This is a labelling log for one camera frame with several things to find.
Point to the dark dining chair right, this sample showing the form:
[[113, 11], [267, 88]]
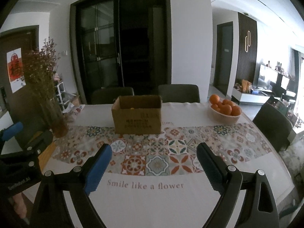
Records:
[[274, 126]]

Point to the dark hallway door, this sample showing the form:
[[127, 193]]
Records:
[[223, 60]]

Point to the dried flower bouquet in vase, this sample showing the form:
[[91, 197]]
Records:
[[39, 71]]

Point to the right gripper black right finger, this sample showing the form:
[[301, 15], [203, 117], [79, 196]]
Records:
[[258, 209]]

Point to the dark glass sliding door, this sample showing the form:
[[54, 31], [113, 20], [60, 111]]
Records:
[[121, 44]]

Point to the crumpled patterned cloth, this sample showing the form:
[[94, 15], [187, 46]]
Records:
[[73, 109]]

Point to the brown cardboard box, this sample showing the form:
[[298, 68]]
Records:
[[137, 114]]

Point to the white TV console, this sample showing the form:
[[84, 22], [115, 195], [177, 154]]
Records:
[[246, 98]]

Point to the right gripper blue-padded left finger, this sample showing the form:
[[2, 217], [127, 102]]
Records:
[[50, 207]]

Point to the dark dining chair left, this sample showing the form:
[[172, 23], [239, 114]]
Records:
[[109, 95]]

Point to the white basket of oranges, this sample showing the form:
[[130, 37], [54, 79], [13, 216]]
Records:
[[223, 110]]

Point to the patterned table runner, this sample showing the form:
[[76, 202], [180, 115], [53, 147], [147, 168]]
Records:
[[172, 152]]

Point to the brown entrance door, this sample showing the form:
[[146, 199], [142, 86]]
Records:
[[16, 95]]

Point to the gold wall ornament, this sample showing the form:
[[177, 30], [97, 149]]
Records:
[[247, 41]]

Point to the white shoe rack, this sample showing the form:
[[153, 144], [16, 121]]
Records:
[[61, 93]]

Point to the red fu character poster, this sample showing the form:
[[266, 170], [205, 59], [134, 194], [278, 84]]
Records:
[[15, 69]]

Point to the person's hand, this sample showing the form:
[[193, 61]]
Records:
[[19, 205]]

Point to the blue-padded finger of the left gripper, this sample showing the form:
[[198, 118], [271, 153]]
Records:
[[11, 131]]

